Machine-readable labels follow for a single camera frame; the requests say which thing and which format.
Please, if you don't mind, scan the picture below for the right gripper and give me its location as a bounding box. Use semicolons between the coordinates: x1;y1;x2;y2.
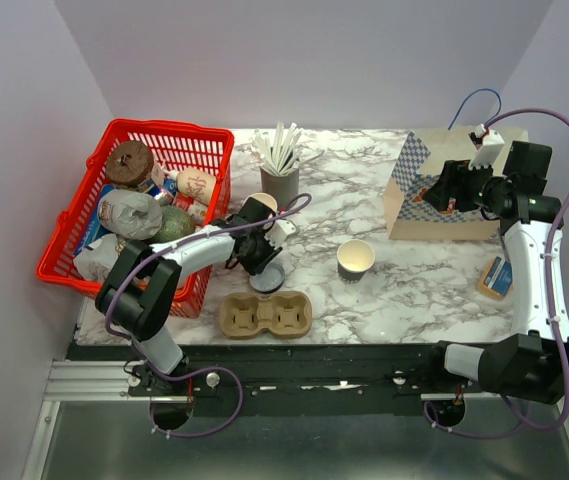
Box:
421;157;511;212

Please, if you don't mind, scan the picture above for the black plastic cup lid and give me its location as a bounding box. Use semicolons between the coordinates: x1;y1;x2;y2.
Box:
249;262;286;294

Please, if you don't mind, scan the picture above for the black paper coffee cup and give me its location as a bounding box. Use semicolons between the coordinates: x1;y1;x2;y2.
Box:
336;239;375;283

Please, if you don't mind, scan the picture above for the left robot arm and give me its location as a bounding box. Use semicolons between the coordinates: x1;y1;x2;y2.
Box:
95;198;281;395

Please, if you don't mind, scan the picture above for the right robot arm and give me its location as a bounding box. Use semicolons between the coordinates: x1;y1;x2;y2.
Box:
423;141;569;404

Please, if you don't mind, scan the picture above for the blue checkered paper bag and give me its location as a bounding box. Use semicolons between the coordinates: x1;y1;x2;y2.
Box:
382;127;528;242

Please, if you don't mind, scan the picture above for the cardboard cup carrier tray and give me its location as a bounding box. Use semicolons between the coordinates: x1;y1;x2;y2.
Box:
218;291;313;340

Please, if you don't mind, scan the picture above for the grey straw holder cup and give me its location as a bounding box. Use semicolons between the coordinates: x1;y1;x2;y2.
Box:
260;167;299;207

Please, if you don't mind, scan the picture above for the green melon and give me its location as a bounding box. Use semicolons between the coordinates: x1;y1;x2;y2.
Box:
152;205;196;243

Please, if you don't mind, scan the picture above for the beige drink bottle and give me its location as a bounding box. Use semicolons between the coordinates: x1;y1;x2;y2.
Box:
168;167;217;205

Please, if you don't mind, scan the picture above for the bundle of white straws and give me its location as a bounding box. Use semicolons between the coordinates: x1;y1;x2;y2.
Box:
252;122;303;177

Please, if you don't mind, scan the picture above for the red blue drink can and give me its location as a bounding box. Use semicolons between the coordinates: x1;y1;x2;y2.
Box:
136;167;178;206

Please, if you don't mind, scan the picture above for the red plastic basket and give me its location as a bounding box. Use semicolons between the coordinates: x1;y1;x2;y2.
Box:
36;119;234;298

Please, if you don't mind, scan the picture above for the grey paper food bag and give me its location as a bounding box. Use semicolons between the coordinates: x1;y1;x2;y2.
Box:
97;189;162;240

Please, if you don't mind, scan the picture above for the white printed food bag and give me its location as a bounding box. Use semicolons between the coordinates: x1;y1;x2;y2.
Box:
73;233;130;283

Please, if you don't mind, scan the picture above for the brown round bread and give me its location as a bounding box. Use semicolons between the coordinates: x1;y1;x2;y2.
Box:
105;140;154;191

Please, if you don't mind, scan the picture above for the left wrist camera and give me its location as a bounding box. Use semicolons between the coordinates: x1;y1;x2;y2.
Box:
265;219;298;249

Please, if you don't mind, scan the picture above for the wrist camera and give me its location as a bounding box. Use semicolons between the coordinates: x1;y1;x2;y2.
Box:
468;124;505;170
265;219;298;249

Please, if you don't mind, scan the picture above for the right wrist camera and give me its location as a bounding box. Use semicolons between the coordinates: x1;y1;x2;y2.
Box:
468;124;505;170

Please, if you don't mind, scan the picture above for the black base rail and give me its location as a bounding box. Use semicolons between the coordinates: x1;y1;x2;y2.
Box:
66;342;530;419

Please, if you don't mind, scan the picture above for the blue thin wire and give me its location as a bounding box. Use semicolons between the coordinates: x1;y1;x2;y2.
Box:
447;88;503;130

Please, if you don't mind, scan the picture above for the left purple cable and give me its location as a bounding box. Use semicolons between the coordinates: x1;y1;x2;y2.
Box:
104;193;313;439

